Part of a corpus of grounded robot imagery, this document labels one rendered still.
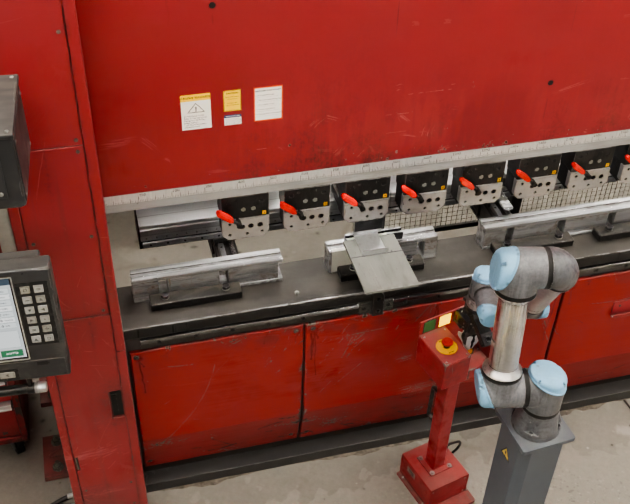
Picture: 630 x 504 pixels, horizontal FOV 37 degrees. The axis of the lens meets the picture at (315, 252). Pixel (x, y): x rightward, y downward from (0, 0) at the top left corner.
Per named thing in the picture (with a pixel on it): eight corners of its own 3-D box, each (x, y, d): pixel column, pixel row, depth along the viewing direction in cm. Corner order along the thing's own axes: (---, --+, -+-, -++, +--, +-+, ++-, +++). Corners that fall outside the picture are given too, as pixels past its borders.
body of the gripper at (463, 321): (470, 314, 319) (477, 290, 311) (485, 332, 314) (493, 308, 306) (452, 322, 316) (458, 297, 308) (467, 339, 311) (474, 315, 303)
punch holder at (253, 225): (223, 241, 301) (221, 199, 291) (218, 224, 307) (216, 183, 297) (269, 234, 304) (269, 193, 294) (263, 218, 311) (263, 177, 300)
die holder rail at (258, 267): (134, 303, 310) (131, 281, 304) (132, 291, 315) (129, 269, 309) (282, 280, 321) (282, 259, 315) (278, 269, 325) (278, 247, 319)
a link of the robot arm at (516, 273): (526, 417, 277) (556, 261, 248) (476, 418, 276) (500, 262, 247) (517, 389, 287) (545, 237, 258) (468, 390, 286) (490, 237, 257)
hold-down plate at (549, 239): (495, 258, 333) (496, 251, 331) (489, 248, 337) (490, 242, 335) (573, 246, 339) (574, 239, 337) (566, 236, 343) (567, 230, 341)
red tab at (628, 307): (612, 318, 358) (616, 305, 354) (609, 315, 360) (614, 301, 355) (647, 312, 361) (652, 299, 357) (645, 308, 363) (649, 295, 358)
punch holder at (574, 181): (566, 192, 327) (576, 152, 316) (555, 177, 333) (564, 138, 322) (605, 186, 330) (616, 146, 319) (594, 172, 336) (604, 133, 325)
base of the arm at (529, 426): (569, 435, 286) (576, 414, 280) (525, 447, 282) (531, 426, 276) (544, 399, 297) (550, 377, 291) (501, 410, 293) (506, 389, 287)
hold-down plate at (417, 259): (341, 282, 321) (341, 276, 319) (336, 272, 325) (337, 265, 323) (424, 269, 327) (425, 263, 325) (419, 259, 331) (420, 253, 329)
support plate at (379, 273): (365, 295, 300) (365, 292, 299) (342, 243, 319) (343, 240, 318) (419, 286, 303) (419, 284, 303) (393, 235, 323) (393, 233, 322)
